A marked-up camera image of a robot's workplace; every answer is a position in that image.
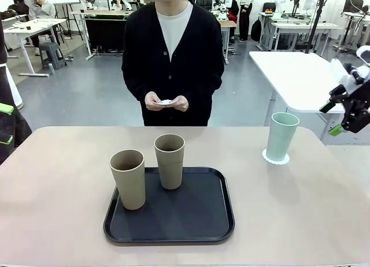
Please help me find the black tripod stand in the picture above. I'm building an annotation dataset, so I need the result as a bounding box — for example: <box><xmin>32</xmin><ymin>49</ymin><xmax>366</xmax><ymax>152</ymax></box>
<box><xmin>303</xmin><ymin>0</ymin><xmax>330</xmax><ymax>54</ymax></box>

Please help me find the person's left hand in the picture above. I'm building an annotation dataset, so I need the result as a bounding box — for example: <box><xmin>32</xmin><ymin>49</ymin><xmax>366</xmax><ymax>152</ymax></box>
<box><xmin>170</xmin><ymin>95</ymin><xmax>189</xmax><ymax>112</ymax></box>

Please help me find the person in grey hoodie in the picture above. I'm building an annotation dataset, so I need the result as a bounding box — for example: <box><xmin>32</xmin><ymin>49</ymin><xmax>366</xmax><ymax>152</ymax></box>
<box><xmin>28</xmin><ymin>0</ymin><xmax>58</xmax><ymax>55</ymax></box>

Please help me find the pale green tall cup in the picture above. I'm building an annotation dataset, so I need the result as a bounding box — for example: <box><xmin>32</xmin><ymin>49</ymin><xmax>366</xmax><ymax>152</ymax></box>
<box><xmin>265</xmin><ymin>112</ymin><xmax>299</xmax><ymax>161</ymax></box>

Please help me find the grey plastic stool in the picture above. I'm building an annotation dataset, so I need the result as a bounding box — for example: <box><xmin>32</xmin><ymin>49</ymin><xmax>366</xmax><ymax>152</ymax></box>
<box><xmin>39</xmin><ymin>43</ymin><xmax>67</xmax><ymax>71</ymax></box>

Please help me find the large white table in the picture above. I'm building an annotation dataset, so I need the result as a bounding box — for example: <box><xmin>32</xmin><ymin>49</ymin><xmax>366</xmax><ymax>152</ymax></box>
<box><xmin>248</xmin><ymin>51</ymin><xmax>370</xmax><ymax>140</ymax></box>

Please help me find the black backpack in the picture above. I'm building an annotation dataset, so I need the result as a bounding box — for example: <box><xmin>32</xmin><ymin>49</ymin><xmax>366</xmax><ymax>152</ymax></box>
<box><xmin>250</xmin><ymin>18</ymin><xmax>262</xmax><ymax>43</ymax></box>

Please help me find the person's left forearm black sleeve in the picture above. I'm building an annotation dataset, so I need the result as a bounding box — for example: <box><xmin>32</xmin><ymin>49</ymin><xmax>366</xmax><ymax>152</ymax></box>
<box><xmin>186</xmin><ymin>66</ymin><xmax>225</xmax><ymax>105</ymax></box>

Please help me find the person's right forearm black sleeve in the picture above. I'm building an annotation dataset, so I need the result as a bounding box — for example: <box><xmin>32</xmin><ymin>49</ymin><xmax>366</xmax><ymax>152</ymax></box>
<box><xmin>121</xmin><ymin>63</ymin><xmax>148</xmax><ymax>102</ymax></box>

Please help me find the white desk with clutter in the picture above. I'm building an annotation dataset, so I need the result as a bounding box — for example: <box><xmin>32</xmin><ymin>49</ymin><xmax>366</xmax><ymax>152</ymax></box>
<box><xmin>2</xmin><ymin>18</ymin><xmax>69</xmax><ymax>77</ymax></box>

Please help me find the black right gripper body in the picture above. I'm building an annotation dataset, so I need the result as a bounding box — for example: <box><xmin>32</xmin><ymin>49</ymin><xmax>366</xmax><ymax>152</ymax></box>
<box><xmin>341</xmin><ymin>84</ymin><xmax>370</xmax><ymax>134</ymax></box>

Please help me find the white desk with black cables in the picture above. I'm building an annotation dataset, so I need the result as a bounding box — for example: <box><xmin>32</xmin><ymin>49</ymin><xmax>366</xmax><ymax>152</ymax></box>
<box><xmin>341</xmin><ymin>12</ymin><xmax>370</xmax><ymax>58</ymax></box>

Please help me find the person in black trousers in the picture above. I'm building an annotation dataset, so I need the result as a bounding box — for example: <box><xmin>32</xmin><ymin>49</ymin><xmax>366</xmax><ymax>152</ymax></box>
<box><xmin>238</xmin><ymin>0</ymin><xmax>254</xmax><ymax>43</ymax></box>

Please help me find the light tan tall cup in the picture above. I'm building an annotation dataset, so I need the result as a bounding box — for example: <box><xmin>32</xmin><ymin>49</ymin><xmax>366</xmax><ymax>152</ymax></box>
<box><xmin>109</xmin><ymin>150</ymin><xmax>146</xmax><ymax>211</ymax></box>

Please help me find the long white lab desk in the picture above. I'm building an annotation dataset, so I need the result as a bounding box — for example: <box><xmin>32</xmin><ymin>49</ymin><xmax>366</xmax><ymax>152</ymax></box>
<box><xmin>258</xmin><ymin>12</ymin><xmax>339</xmax><ymax>53</ymax></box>

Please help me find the desk with black panel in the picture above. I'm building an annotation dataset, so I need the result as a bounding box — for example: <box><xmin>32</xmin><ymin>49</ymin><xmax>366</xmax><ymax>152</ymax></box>
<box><xmin>71</xmin><ymin>10</ymin><xmax>131</xmax><ymax>61</ymax></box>

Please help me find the small brown top desk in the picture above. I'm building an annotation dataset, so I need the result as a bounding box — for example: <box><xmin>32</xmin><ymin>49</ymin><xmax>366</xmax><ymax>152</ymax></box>
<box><xmin>219</xmin><ymin>20</ymin><xmax>238</xmax><ymax>65</ymax></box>

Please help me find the person torso black cardigan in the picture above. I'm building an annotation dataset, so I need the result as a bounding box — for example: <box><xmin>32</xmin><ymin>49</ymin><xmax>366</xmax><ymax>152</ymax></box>
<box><xmin>121</xmin><ymin>1</ymin><xmax>225</xmax><ymax>128</ymax></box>

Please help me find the black plastic tray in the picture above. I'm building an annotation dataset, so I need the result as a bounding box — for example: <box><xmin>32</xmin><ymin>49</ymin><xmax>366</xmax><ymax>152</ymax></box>
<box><xmin>103</xmin><ymin>167</ymin><xmax>235</xmax><ymax>245</ymax></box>

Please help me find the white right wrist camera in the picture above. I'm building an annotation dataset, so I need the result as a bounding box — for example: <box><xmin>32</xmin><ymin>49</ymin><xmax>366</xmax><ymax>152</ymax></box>
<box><xmin>331</xmin><ymin>58</ymin><xmax>365</xmax><ymax>91</ymax></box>

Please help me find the person's right hand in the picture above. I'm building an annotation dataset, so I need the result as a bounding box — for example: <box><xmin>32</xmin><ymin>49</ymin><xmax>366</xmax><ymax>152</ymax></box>
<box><xmin>144</xmin><ymin>91</ymin><xmax>164</xmax><ymax>111</ymax></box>

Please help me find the dark brown tall cup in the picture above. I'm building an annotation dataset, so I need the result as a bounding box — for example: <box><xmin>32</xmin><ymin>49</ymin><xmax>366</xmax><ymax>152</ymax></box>
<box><xmin>154</xmin><ymin>134</ymin><xmax>186</xmax><ymax>191</ymax></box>

